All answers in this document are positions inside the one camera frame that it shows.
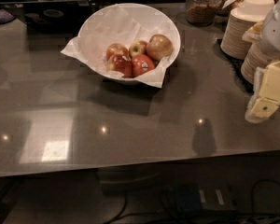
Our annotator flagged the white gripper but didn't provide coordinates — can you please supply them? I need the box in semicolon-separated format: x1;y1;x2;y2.
242;0;280;123

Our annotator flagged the large yellow-red apple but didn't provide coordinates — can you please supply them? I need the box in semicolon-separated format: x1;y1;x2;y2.
147;34;174;61

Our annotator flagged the front paper bowl stack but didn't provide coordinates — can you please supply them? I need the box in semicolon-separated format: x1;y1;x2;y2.
241;41;273;84

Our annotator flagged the paper bowl stack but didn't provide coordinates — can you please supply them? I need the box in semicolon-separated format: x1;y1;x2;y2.
220;0;274;60
241;41;273;84

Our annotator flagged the rear paper bowl stack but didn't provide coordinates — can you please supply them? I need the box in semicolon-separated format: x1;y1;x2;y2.
220;0;274;60

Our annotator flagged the red apple with sticker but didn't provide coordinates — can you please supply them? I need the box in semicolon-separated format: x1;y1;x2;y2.
132;54;155;77

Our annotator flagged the small yellow-red apple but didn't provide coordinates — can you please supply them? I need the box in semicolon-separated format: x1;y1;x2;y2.
129;40;147;57

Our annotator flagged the white bowl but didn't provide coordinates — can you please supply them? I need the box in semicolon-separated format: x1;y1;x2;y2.
77;2;182;85

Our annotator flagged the red apple front left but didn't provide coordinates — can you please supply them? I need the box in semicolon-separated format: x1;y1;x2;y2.
106;54;132;78

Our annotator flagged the red apple back left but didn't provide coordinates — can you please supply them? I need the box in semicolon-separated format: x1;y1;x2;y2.
105;43;130;60

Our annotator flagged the black mat under stacks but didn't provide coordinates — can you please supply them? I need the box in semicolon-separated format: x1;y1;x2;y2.
220;49;254;95

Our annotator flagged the glass jar of cereal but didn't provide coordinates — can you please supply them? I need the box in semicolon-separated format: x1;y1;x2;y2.
185;0;222;26

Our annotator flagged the white paper liner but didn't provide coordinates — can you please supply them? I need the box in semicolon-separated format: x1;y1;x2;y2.
60;4;175;89

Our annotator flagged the dark box under table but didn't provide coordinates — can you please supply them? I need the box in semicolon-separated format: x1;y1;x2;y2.
175;183;237;217

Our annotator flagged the dark blue pouch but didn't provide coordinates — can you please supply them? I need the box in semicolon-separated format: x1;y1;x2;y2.
0;9;15;24

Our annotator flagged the black cable on floor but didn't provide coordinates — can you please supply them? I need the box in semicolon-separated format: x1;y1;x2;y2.
102;189;129;224

